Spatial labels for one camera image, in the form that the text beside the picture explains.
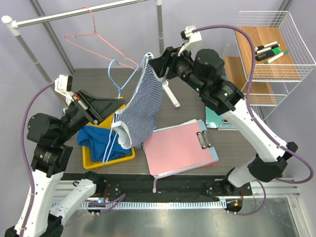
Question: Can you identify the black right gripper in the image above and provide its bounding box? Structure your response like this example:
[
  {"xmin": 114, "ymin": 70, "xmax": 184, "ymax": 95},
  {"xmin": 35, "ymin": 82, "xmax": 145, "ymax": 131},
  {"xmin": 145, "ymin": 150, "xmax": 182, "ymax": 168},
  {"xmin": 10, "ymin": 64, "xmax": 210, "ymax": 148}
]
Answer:
[{"xmin": 149, "ymin": 43, "xmax": 206, "ymax": 95}]

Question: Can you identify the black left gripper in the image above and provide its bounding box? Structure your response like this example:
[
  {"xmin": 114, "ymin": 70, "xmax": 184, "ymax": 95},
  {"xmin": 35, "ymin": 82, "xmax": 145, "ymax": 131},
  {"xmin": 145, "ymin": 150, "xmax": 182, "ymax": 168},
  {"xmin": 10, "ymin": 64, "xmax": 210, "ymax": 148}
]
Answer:
[{"xmin": 56, "ymin": 88, "xmax": 126, "ymax": 142}]

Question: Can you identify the blue white striped tank top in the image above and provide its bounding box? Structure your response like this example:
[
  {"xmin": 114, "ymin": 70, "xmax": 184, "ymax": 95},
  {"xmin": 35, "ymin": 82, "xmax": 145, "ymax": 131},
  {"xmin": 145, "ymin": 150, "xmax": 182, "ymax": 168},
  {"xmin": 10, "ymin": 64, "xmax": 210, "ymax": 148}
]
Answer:
[{"xmin": 111, "ymin": 52, "xmax": 163, "ymax": 149}]

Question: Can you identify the blue wire hanger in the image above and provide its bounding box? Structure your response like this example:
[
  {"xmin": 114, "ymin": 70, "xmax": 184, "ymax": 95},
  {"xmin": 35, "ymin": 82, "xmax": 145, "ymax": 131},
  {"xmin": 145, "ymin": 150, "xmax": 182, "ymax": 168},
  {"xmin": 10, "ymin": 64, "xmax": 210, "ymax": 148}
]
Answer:
[{"xmin": 102, "ymin": 55, "xmax": 148, "ymax": 165}]

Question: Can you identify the pink wire hanger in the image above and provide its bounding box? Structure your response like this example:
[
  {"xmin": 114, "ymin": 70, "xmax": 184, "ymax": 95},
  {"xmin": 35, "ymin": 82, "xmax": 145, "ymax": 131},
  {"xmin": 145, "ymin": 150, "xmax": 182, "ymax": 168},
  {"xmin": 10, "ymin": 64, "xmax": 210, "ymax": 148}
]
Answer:
[{"xmin": 64, "ymin": 5, "xmax": 138, "ymax": 69}]

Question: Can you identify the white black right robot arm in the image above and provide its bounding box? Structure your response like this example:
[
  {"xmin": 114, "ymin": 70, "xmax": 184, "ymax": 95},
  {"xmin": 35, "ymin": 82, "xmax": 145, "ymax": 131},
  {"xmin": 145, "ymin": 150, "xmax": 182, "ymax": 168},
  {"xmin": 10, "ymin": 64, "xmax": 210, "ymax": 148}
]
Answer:
[{"xmin": 149, "ymin": 46, "xmax": 298, "ymax": 195}]

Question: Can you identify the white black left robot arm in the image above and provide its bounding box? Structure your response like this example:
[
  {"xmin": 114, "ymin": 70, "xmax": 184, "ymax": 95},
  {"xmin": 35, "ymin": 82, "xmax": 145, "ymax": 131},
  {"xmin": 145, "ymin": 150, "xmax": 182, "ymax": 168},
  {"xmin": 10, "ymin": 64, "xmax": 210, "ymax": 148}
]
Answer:
[{"xmin": 4, "ymin": 90, "xmax": 125, "ymax": 237}]

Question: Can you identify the yellow plastic tray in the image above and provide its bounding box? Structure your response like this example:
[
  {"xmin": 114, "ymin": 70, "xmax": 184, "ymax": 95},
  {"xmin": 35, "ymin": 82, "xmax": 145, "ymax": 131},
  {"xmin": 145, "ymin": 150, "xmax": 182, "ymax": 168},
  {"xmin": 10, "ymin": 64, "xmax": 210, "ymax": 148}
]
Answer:
[{"xmin": 82, "ymin": 96, "xmax": 136, "ymax": 170}]

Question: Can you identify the pink clipboard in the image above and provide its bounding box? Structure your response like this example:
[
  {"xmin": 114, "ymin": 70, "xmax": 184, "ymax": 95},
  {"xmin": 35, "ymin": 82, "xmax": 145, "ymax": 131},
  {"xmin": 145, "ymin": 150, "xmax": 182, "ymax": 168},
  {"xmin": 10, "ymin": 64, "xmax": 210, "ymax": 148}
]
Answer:
[{"xmin": 142, "ymin": 121, "xmax": 214, "ymax": 176}]

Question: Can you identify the light blue clipboard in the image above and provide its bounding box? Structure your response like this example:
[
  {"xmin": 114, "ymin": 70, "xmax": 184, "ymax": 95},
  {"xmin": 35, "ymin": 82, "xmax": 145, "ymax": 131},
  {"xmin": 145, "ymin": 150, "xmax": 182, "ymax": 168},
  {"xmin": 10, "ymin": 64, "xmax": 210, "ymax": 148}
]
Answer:
[{"xmin": 197, "ymin": 120, "xmax": 219, "ymax": 166}]

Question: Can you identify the black white marker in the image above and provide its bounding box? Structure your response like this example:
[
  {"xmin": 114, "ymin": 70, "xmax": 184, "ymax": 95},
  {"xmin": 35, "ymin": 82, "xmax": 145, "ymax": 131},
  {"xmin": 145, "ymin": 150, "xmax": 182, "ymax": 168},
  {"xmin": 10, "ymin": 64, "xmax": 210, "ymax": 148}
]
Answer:
[
  {"xmin": 255, "ymin": 44, "xmax": 280, "ymax": 55},
  {"xmin": 254, "ymin": 41, "xmax": 278, "ymax": 51}
]

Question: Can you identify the lower wooden shelf board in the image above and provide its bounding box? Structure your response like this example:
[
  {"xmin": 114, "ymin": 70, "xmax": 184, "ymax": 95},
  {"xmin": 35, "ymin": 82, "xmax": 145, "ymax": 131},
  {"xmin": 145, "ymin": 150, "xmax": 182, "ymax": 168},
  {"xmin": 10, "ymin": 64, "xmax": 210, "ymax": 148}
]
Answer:
[{"xmin": 224, "ymin": 56, "xmax": 277, "ymax": 106}]

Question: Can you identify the wooden shelf board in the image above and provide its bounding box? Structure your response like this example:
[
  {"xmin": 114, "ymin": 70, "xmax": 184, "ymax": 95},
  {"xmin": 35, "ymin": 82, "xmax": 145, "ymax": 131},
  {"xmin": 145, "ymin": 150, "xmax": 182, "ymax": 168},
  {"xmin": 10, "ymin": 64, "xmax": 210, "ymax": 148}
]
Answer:
[
  {"xmin": 235, "ymin": 26, "xmax": 301, "ymax": 81},
  {"xmin": 224, "ymin": 56, "xmax": 277, "ymax": 106}
]

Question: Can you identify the green highlighter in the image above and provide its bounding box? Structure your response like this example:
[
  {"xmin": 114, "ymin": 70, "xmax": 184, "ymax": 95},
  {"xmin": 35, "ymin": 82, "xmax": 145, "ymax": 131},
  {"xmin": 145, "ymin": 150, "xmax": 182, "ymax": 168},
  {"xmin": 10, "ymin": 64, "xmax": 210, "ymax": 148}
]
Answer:
[{"xmin": 255, "ymin": 47, "xmax": 281, "ymax": 61}]

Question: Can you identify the upper wooden shelf board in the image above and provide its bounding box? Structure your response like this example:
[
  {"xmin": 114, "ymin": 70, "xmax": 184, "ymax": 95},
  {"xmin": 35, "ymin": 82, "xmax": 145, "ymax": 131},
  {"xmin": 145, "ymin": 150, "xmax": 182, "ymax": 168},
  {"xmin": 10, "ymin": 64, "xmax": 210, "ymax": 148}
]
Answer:
[{"xmin": 235, "ymin": 26, "xmax": 301, "ymax": 81}]

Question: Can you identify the green white pen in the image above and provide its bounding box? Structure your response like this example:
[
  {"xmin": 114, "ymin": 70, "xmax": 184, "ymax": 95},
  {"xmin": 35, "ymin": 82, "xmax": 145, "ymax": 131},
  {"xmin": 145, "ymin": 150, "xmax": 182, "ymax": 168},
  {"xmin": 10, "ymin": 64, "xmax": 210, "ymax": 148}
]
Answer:
[{"xmin": 264, "ymin": 49, "xmax": 289, "ymax": 64}]

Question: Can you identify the silver white clothes rack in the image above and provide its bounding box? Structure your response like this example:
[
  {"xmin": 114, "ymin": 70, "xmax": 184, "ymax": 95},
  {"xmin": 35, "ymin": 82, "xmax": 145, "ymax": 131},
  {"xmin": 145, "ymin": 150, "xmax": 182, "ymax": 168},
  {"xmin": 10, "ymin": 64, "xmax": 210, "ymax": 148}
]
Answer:
[{"xmin": 1, "ymin": 0, "xmax": 181, "ymax": 112}]

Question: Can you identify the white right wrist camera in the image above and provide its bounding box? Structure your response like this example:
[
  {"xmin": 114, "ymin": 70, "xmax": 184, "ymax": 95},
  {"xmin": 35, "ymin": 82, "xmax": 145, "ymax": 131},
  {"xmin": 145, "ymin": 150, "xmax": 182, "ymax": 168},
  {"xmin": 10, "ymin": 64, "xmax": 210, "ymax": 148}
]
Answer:
[{"xmin": 178, "ymin": 25, "xmax": 202, "ymax": 56}]

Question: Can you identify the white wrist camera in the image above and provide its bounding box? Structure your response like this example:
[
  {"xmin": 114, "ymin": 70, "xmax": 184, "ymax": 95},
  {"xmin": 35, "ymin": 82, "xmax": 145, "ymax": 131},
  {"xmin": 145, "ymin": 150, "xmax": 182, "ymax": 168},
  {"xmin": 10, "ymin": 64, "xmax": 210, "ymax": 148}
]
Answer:
[
  {"xmin": 54, "ymin": 74, "xmax": 74, "ymax": 100},
  {"xmin": 178, "ymin": 25, "xmax": 202, "ymax": 56}
]

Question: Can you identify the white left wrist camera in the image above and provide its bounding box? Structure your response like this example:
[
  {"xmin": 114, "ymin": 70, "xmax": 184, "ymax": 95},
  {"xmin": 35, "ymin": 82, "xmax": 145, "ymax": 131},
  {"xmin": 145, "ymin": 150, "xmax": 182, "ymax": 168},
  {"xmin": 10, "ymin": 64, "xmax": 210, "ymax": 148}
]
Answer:
[{"xmin": 54, "ymin": 74, "xmax": 74, "ymax": 100}]

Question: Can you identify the white wire shelf rack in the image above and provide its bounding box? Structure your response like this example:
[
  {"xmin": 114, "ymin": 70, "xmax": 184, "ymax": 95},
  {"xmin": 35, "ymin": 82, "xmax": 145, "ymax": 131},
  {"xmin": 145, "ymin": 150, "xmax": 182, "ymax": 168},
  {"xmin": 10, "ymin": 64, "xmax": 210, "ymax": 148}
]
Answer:
[{"xmin": 223, "ymin": 11, "xmax": 316, "ymax": 119}]

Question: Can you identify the white slotted cable duct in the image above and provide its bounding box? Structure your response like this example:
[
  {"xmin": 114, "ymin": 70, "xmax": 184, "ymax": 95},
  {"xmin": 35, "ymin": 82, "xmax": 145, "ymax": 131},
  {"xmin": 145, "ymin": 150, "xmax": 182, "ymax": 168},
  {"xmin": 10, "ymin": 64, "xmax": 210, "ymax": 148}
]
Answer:
[{"xmin": 53, "ymin": 201, "xmax": 227, "ymax": 210}]

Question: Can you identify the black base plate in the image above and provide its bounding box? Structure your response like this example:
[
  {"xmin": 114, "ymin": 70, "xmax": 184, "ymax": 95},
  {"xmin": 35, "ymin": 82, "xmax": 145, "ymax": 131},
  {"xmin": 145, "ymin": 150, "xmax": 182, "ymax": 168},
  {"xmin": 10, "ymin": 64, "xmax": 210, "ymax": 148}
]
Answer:
[{"xmin": 61, "ymin": 172, "xmax": 253, "ymax": 203}]

